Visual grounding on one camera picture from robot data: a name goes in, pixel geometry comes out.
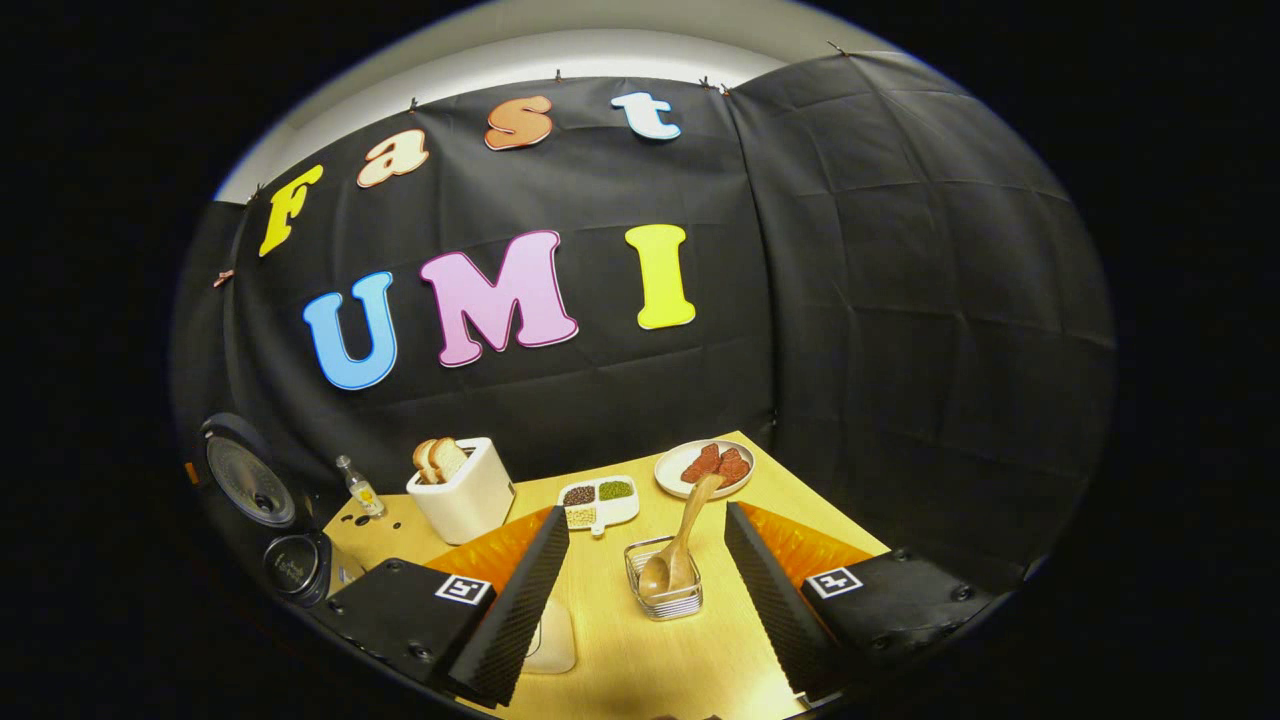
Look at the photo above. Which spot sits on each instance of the white toaster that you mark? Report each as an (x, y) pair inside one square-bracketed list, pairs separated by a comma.
[(465, 505)]

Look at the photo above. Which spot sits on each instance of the small glass bottle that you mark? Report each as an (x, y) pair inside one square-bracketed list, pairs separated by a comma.
[(365, 495)]

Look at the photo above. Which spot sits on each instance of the toast bread slice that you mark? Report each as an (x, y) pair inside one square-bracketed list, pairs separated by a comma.
[(425, 462), (450, 458)]

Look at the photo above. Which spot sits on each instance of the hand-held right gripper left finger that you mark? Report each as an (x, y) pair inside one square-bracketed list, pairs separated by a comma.
[(515, 610)]

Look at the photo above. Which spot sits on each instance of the white round plate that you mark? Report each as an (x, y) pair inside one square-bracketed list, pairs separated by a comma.
[(670, 475)]

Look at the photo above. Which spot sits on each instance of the red meat slice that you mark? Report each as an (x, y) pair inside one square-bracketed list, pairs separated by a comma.
[(700, 465), (733, 468)]

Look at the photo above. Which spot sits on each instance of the wooden spoon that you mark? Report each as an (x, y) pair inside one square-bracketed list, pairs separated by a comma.
[(685, 535)]

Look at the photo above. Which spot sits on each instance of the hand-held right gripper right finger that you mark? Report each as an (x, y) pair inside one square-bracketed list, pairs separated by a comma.
[(775, 615)]

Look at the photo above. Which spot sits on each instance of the red cloth clip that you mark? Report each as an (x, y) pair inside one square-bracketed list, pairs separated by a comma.
[(223, 278)]

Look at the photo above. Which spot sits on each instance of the white divided grain dish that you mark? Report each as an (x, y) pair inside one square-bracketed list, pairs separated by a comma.
[(598, 512)]

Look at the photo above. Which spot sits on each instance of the grey black rice cooker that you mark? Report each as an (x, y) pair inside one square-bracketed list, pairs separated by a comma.
[(250, 480)]

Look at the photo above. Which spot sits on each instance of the white rice box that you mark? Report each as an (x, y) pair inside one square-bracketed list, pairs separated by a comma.
[(555, 640)]

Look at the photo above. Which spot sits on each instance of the black backdrop cloth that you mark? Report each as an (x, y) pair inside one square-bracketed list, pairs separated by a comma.
[(900, 300)]

